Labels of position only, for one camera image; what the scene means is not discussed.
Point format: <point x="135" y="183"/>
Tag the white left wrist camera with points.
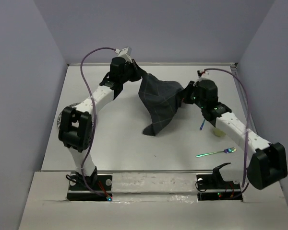
<point x="124" y="53"/>

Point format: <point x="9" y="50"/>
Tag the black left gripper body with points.
<point x="128" y="69"/>

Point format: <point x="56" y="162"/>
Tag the pale yellow mug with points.
<point x="219" y="133"/>

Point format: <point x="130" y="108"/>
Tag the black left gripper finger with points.
<point x="137" y="74"/>
<point x="136" y="66"/>

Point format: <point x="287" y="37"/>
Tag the aluminium table edge rail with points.
<point x="209" y="64"/>

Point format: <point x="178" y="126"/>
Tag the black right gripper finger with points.
<point x="187" y="91"/>
<point x="187" y="100"/>

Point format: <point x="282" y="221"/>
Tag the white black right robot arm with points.
<point x="264" y="162"/>

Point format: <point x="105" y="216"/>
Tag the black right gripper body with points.
<point x="195" y="95"/>

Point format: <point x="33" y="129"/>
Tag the dark grey checked cloth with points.
<point x="161" y="99"/>

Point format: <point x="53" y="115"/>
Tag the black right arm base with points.
<point x="209" y="189"/>

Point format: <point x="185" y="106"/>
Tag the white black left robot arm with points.
<point x="78" y="124"/>

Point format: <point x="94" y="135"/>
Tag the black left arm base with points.
<point x="78" y="191"/>

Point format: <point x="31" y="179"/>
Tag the iridescent purple spoon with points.
<point x="202" y="125"/>

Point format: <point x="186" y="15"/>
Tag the iridescent green fork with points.
<point x="226" y="151"/>

